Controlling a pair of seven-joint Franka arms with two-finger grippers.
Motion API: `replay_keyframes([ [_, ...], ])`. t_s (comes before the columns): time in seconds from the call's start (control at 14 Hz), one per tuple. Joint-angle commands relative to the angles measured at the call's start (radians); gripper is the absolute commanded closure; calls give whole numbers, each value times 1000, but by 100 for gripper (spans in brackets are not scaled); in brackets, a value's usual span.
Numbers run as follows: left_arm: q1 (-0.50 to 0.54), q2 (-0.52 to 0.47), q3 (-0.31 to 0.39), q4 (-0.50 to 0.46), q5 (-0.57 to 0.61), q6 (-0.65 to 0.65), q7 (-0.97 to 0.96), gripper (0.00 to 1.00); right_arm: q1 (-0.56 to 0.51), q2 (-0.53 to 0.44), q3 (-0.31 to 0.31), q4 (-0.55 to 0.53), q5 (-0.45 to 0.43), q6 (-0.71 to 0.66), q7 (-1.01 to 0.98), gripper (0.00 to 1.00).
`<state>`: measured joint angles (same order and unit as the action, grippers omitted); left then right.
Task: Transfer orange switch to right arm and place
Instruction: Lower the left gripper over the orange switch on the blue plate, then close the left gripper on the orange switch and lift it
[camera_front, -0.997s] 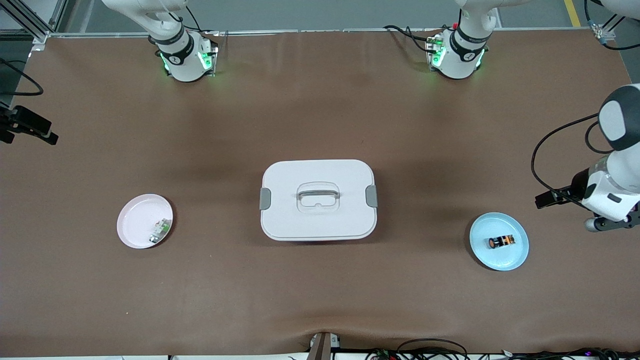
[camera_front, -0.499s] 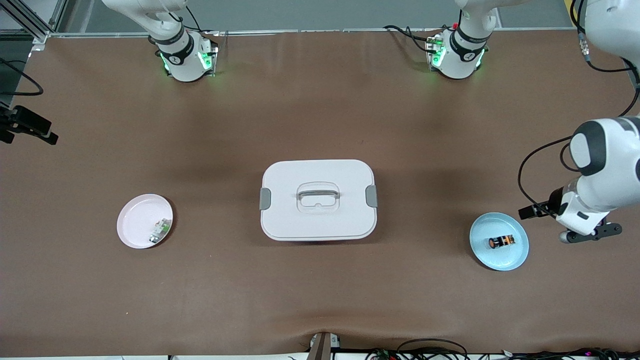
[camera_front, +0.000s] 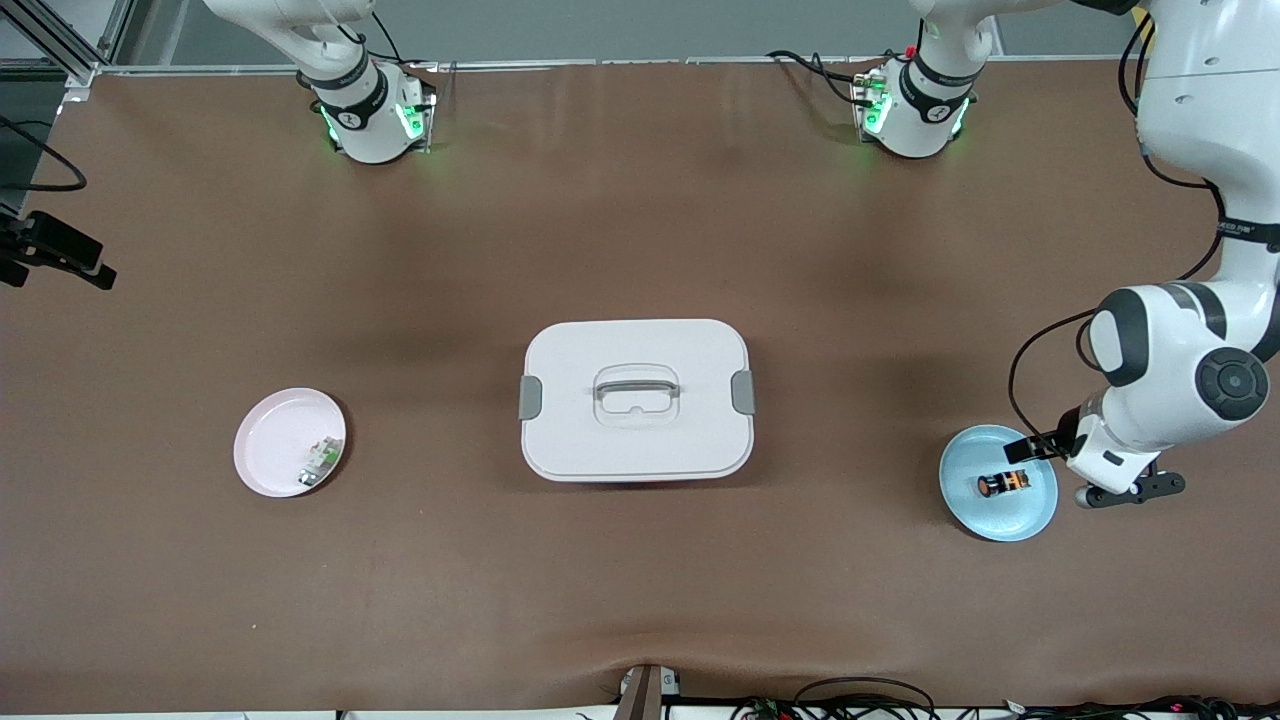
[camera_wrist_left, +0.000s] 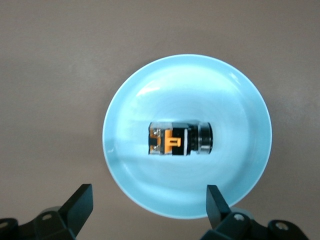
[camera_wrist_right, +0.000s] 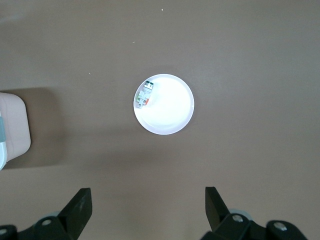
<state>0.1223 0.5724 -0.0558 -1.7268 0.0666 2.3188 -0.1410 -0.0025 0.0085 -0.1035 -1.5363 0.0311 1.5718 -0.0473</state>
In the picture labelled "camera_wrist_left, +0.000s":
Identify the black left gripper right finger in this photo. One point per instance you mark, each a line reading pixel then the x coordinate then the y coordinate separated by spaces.
pixel 217 212

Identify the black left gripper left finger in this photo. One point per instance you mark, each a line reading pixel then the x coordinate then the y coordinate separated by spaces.
pixel 75 212

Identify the light blue round plate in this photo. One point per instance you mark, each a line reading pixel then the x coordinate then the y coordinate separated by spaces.
pixel 187 87

